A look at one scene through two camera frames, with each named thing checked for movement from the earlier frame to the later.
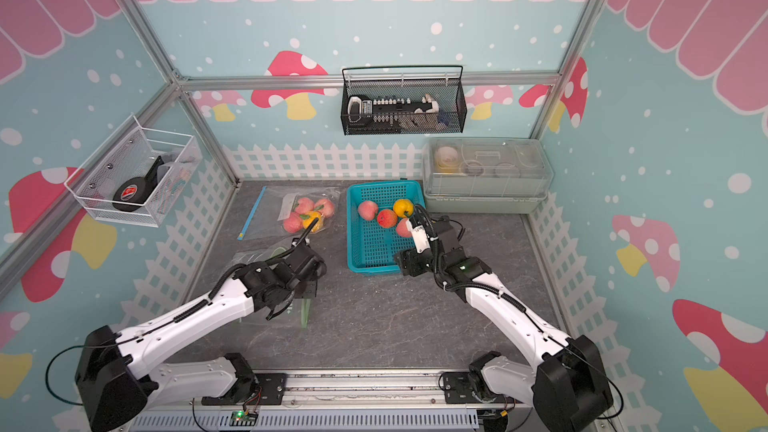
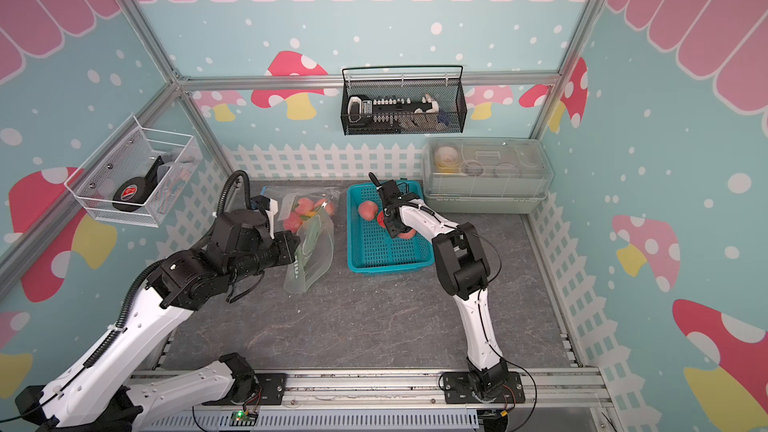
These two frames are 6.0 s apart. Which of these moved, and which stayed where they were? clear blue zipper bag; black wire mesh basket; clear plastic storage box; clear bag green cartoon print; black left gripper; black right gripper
Moved: black right gripper; clear bag green cartoon print; black left gripper
Stayed: clear blue zipper bag; clear plastic storage box; black wire mesh basket
